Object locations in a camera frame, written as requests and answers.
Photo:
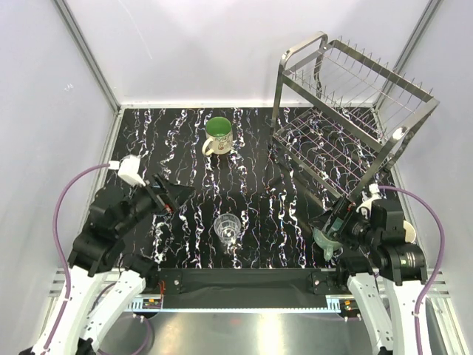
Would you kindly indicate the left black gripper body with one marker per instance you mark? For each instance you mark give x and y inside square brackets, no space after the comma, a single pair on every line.
[163,199]

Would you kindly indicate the teal ceramic mug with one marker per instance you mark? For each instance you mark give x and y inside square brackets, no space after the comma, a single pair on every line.
[326,244]

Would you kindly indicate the steel two-tier dish rack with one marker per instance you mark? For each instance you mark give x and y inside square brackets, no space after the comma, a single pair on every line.
[343,116]

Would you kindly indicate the yellow cup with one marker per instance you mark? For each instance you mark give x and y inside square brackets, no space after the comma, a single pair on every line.
[410,232]

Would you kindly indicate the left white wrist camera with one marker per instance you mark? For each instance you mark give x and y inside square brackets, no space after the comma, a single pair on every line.
[129,171]

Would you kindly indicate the clear faceted glass tumbler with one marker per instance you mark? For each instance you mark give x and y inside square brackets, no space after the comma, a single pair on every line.
[228,228]

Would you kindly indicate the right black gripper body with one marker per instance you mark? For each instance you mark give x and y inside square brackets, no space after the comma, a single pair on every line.
[344,211]

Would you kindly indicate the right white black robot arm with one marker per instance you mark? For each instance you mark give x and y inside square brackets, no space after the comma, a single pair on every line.
[379,268]

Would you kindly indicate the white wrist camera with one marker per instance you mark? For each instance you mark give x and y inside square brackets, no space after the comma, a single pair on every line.
[367,198]
[129,171]

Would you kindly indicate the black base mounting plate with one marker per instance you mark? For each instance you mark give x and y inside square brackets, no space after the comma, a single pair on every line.
[252,289]

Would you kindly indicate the black marble pattern mat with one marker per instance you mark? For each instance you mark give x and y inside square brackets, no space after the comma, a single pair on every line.
[273,197]

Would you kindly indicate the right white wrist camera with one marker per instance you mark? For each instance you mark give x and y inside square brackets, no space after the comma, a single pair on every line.
[367,198]

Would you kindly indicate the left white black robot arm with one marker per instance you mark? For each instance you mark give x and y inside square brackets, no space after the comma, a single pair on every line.
[79,322]

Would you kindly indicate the white floral mug green inside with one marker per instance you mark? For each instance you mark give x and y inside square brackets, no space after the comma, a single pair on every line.
[219,137]

